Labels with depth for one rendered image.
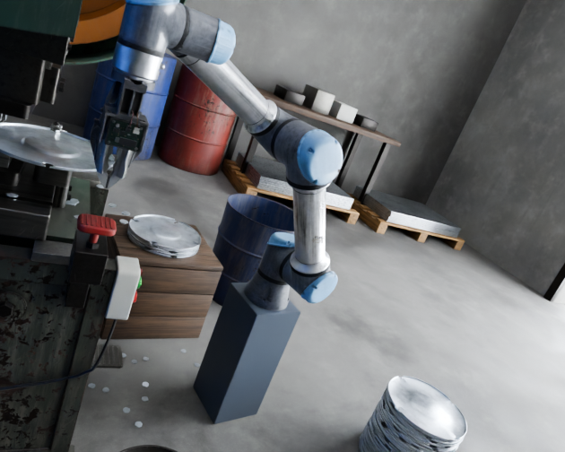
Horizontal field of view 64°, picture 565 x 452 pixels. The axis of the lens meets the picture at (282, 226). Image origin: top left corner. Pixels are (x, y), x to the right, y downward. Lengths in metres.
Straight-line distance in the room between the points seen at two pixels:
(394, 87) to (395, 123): 0.42
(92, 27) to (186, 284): 0.94
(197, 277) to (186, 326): 0.24
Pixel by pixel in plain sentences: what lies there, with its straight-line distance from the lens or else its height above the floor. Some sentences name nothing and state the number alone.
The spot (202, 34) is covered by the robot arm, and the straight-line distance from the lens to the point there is 0.84.
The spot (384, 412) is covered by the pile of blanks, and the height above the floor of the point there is 0.20.
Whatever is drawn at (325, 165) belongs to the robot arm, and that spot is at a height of 0.98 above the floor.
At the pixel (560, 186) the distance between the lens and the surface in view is 5.34.
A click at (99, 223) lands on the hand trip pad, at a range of 0.93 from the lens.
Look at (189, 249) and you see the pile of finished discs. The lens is 1.82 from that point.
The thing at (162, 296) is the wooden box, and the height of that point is 0.20.
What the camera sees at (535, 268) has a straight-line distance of 5.30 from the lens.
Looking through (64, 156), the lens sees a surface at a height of 0.78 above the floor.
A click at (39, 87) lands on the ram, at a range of 1.13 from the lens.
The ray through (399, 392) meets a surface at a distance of 1.76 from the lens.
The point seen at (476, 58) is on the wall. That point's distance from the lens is 6.17.
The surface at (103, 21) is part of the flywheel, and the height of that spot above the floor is 1.08.
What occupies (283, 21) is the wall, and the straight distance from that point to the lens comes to 4.81.
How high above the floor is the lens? 1.15
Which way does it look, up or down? 19 degrees down
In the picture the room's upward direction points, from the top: 21 degrees clockwise
